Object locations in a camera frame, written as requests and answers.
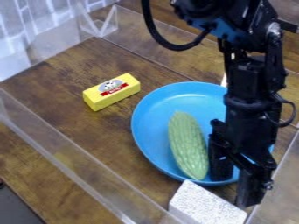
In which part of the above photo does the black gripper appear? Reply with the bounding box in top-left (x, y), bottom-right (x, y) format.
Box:
top-left (208, 119), bottom-right (276, 208)

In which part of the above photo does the green bumpy gourd toy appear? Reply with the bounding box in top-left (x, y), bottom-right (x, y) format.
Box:
top-left (168, 111), bottom-right (209, 180)

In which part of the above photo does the blue round tray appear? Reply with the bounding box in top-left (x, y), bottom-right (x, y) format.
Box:
top-left (129, 80), bottom-right (276, 187)

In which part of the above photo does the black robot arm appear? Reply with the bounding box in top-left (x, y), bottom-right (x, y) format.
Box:
top-left (171, 0), bottom-right (289, 207)

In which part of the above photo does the white speckled foam block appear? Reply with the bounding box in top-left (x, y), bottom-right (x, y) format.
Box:
top-left (168, 180), bottom-right (247, 224)

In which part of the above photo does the yellow butter box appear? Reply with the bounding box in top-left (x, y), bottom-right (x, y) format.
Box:
top-left (82, 73), bottom-right (141, 111)

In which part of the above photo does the clear acrylic enclosure wall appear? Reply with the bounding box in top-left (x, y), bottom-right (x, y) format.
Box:
top-left (0, 0), bottom-right (299, 224)

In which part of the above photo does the black cable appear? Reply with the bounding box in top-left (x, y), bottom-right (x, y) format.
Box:
top-left (138, 0), bottom-right (297, 129)

